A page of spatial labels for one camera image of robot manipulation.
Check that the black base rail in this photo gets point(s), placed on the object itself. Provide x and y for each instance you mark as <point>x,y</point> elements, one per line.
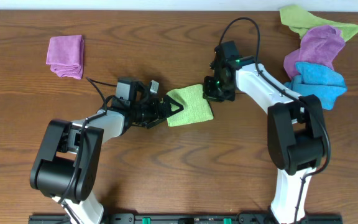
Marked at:
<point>243,218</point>

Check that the green microfiber cloth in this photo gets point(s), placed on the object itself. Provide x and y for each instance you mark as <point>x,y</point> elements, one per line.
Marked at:
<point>196,109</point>

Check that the folded purple cloth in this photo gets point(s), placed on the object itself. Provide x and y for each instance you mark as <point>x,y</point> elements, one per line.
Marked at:
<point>65,56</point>

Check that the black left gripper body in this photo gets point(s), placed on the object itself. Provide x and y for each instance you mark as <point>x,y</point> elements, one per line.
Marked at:
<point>155,112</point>

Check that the crumpled blue cloth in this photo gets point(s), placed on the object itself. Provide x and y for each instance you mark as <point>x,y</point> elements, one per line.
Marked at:
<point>318,80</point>

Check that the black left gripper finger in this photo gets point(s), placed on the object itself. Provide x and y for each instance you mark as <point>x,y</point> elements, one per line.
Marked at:
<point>152,122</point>
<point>171,107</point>

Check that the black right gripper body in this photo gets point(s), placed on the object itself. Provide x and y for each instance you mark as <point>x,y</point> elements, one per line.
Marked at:
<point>215,90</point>

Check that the crumpled purple cloth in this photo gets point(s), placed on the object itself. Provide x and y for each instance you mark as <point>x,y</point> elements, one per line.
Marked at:
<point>320,45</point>

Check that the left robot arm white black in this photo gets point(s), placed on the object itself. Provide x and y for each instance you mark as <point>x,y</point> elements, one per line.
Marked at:
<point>67,162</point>

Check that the crumpled green cloth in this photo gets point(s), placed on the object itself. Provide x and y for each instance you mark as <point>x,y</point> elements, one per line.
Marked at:
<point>301,21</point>

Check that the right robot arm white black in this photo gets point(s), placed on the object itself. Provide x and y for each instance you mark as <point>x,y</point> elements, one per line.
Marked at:
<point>296,135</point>

